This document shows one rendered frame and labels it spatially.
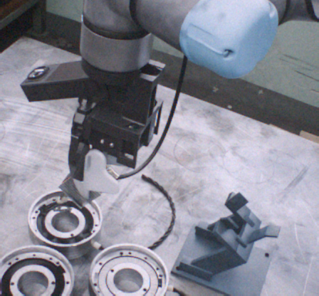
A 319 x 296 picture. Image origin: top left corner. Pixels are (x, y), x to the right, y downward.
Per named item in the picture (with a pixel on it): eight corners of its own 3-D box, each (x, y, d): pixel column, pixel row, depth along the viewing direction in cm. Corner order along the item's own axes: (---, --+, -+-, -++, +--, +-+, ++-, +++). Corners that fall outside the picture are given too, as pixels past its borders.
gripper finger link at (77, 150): (76, 188, 67) (83, 127, 62) (65, 183, 68) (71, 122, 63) (94, 167, 71) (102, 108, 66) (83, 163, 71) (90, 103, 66)
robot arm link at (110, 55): (68, 25, 56) (105, -7, 62) (66, 64, 59) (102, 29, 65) (137, 48, 54) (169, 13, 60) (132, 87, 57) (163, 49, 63)
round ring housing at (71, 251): (13, 239, 81) (11, 220, 79) (59, 196, 89) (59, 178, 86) (70, 277, 78) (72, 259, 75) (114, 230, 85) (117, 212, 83)
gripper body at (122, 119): (132, 176, 65) (144, 90, 57) (65, 149, 66) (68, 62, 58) (158, 136, 70) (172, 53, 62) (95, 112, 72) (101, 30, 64)
